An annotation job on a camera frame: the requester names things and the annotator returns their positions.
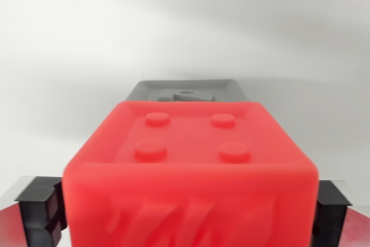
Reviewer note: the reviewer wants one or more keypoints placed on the black-padded metal gripper left finger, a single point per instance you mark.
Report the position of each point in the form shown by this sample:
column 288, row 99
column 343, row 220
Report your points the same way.
column 31, row 212

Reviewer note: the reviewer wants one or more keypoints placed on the black-padded metal gripper right finger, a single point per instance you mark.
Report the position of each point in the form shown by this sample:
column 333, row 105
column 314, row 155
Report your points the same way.
column 335, row 215

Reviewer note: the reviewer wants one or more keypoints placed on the red plastic cube with studs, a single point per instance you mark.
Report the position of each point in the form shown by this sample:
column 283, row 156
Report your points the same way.
column 190, row 171

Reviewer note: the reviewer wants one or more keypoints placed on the grey plastic cube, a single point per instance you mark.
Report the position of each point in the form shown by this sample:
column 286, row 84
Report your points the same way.
column 144, row 90

